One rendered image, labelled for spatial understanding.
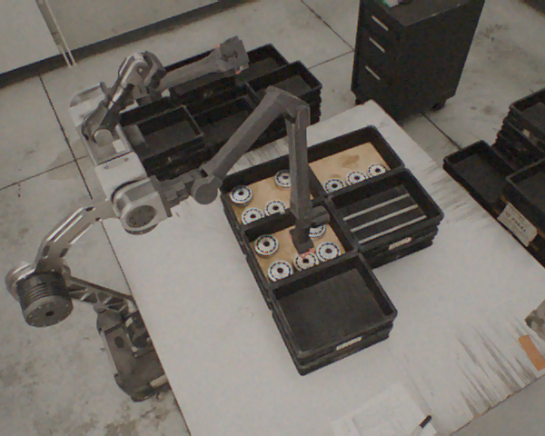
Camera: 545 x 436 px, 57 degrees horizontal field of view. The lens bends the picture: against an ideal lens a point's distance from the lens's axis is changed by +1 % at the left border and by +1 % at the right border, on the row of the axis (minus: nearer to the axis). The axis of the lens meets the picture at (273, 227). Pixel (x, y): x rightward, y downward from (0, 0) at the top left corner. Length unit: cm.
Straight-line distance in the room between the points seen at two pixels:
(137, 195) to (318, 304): 86
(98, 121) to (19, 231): 215
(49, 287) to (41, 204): 169
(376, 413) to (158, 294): 101
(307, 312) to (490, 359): 72
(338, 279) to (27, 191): 248
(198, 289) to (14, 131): 254
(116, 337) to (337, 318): 124
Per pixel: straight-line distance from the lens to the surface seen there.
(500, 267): 237
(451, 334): 216
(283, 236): 215
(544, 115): 342
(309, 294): 200
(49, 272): 216
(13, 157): 415
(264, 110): 152
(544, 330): 229
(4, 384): 316
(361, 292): 202
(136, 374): 262
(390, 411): 200
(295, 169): 166
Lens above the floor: 261
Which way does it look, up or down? 55 degrees down
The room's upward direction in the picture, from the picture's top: 5 degrees counter-clockwise
